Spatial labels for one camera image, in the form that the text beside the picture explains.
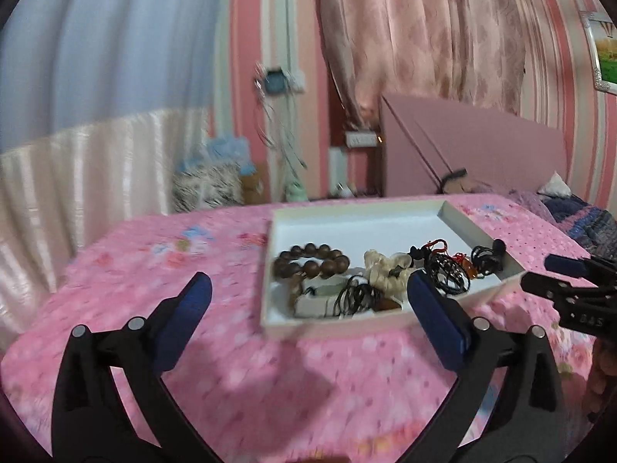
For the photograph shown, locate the dark striped knit blanket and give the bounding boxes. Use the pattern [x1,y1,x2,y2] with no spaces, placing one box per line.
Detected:
[545,195,617,256]

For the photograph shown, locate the pink headboard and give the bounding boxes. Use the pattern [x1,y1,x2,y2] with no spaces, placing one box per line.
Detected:
[381,94,568,198]

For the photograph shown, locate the patterned storage box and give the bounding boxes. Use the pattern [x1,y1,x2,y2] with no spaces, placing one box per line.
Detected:
[172,161,244,213]

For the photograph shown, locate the pale blue sheer curtain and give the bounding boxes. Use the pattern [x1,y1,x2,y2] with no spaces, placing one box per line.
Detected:
[0,0,232,152]

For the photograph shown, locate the blue gift bag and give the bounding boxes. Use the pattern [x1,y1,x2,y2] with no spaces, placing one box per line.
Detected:
[205,136,254,174]

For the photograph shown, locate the brown bead black cord bracelet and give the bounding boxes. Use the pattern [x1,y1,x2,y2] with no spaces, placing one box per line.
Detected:
[335,275,403,319]

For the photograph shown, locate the red black cord charm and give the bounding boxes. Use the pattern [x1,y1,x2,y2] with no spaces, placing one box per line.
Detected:
[471,239,507,273]

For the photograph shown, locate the person's right hand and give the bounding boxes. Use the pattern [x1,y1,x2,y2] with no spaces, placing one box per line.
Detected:
[585,338,617,422]

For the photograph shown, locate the amber pendant red cord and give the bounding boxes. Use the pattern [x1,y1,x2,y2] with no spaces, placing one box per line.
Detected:
[453,252,483,281]

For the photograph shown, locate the dark wooden bead bracelet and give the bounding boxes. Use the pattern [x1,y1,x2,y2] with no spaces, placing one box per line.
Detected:
[273,244,351,281]

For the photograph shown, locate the white jade bangle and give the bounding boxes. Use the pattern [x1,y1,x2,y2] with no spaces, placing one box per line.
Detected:
[288,267,360,320]

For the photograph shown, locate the framed wall picture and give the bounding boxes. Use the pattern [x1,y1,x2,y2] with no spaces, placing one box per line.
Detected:
[581,10,617,95]

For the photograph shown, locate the purple dotted blanket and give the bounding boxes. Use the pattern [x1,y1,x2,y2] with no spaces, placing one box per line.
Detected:
[508,189,555,223]

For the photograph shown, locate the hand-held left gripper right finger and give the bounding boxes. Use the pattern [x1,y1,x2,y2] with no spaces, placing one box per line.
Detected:
[407,269,566,463]

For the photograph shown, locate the white pillow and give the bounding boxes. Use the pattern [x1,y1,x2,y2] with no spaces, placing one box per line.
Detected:
[537,172,572,197]

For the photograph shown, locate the cream satin curtain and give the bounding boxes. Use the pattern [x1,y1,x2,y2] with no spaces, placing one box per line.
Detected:
[0,108,213,348]

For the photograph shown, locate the wall socket with blue charger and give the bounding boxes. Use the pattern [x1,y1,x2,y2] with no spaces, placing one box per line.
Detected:
[255,65,305,95]

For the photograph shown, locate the white power strip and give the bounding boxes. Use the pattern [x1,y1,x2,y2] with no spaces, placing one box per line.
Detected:
[344,131,378,148]

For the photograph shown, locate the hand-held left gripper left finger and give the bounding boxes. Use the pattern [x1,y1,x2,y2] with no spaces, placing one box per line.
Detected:
[51,271,213,463]

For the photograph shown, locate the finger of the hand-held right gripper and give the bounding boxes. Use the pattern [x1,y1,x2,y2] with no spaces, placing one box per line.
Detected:
[545,255,617,283]
[521,272,617,308]

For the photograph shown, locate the hanging charger cables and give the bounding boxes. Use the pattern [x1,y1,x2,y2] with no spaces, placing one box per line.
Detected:
[253,87,309,169]

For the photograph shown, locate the black cord bracelet bundle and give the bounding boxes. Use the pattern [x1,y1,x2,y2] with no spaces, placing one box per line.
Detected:
[428,252,470,296]

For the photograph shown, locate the pink floral curtain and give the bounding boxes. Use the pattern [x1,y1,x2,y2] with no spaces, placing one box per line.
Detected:
[313,0,528,128]

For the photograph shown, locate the white shallow tray box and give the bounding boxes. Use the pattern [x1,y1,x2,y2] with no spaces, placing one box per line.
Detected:
[260,197,526,341]

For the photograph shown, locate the cream bead bracelet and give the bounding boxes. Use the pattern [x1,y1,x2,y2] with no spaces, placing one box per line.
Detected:
[363,249,416,291]

